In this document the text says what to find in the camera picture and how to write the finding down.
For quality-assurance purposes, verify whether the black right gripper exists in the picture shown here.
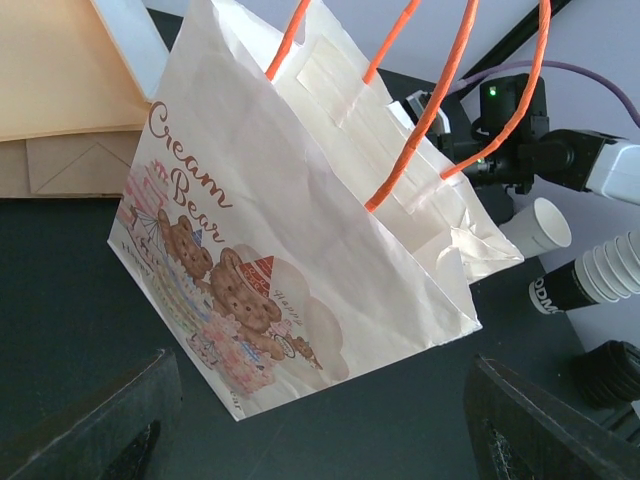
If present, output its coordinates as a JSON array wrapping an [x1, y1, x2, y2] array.
[[426, 73, 549, 194]]

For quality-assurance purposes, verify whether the orange kraft paper bag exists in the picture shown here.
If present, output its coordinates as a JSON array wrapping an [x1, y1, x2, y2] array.
[[1, 1, 169, 141]]

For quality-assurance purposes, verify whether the stack of black lids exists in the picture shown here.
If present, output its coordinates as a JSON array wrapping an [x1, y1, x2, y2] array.
[[569, 340, 639, 409]]

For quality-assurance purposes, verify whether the brown kraft paper bag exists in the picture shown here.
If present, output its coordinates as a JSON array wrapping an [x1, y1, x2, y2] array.
[[1, 131, 141, 199]]

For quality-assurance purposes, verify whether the stack of paper cups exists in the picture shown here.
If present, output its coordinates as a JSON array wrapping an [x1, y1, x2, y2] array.
[[528, 230, 639, 315]]

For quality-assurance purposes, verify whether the printed white paper bag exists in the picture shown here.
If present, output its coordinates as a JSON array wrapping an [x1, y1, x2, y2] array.
[[108, 1, 523, 420]]

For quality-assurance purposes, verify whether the single paper coffee cup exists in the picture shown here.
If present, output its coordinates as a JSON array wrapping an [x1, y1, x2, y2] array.
[[499, 198, 572, 259]]

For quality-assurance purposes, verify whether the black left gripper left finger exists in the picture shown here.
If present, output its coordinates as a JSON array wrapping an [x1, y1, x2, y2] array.
[[1, 349, 182, 479]]

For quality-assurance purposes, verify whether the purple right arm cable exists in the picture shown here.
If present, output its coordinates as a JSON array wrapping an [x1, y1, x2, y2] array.
[[440, 60, 640, 131]]

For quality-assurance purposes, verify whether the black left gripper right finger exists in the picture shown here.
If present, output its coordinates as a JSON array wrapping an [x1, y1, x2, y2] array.
[[464, 356, 639, 479]]

